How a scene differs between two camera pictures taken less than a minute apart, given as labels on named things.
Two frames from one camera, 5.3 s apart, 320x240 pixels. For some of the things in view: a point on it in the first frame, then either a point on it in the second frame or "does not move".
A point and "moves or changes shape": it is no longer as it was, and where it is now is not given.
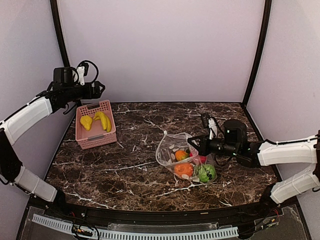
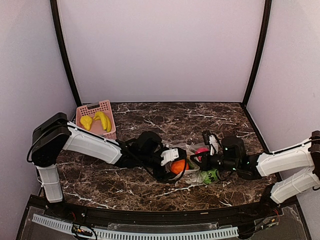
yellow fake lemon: x=86 y=121 does not move
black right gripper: x=203 y=147 -> x=204 y=164
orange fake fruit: x=183 y=168 moves or changes shape
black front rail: x=238 y=213 does not move
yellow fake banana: x=106 y=121 does not move
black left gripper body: x=72 y=94 -> x=145 y=159
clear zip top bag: x=179 y=153 moves or changes shape
